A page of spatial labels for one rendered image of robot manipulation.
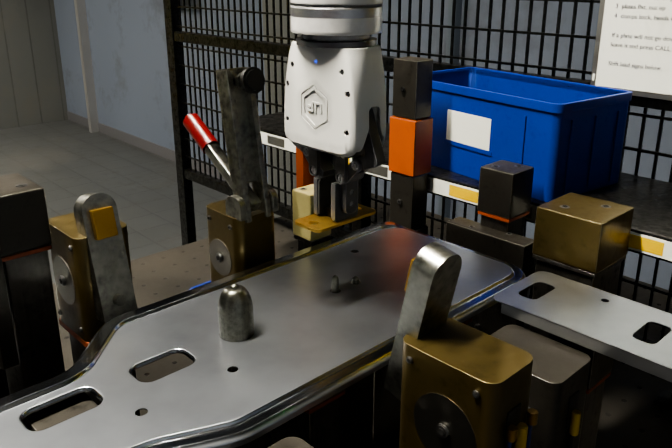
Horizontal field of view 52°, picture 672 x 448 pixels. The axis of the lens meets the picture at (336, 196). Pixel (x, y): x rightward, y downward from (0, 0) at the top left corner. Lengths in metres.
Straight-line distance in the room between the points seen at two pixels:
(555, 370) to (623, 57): 0.56
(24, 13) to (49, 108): 0.83
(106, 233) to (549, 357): 0.44
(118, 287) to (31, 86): 5.89
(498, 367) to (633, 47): 0.66
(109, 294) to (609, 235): 0.54
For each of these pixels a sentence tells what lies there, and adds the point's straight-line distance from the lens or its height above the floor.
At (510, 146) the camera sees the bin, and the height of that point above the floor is 1.09.
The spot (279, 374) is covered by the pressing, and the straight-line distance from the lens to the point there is 0.59.
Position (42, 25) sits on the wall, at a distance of 6.58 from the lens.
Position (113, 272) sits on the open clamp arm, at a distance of 0.73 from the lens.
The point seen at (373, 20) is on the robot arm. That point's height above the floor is 1.28.
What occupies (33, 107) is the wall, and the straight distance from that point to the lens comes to 6.61.
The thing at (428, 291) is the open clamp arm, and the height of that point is 1.09.
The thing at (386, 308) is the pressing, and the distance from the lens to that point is 0.69.
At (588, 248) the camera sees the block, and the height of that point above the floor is 1.03.
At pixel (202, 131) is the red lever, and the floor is 1.13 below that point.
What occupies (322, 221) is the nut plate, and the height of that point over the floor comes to 1.08.
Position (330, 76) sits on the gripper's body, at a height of 1.23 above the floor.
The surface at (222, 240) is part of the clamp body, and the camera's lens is 0.81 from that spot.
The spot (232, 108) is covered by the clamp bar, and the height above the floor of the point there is 1.17.
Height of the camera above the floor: 1.32
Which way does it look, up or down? 19 degrees down
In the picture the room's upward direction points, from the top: straight up
